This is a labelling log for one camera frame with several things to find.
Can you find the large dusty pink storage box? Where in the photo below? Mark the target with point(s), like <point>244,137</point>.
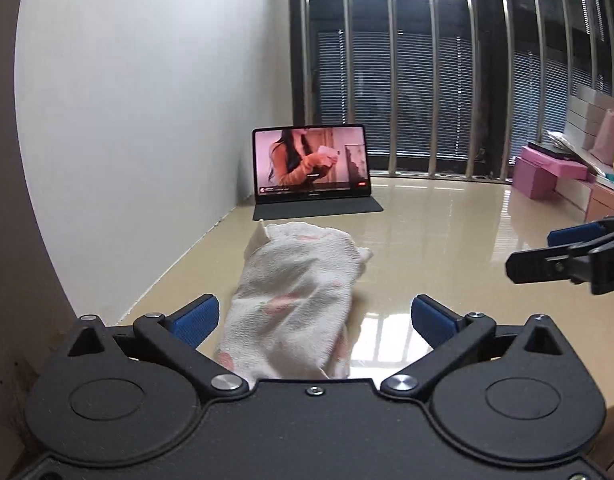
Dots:
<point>601,203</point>

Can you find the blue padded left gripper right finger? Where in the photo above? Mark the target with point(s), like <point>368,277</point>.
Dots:
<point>455,341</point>

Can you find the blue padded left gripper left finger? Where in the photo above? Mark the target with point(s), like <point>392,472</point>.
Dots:
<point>172,340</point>

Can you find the stack of white boxes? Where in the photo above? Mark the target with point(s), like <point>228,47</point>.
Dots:
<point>584,115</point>

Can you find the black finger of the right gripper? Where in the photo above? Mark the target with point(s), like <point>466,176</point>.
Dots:
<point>550,264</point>

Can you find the metal window guard bars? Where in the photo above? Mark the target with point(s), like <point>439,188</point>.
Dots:
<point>448,88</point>

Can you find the flat pink box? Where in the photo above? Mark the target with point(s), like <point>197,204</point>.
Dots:
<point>561,168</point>

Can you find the small pink cardboard box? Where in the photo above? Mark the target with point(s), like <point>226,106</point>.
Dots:
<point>532,181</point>

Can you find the pink pouch bag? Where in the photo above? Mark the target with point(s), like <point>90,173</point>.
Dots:
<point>603,149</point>

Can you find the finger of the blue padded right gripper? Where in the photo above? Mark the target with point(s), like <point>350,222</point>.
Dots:
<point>576,234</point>

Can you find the tablet with keyboard cover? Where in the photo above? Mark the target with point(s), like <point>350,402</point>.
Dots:
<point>311,171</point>

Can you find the white strawberry print garment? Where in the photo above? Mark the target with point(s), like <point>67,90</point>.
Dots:
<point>288,315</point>

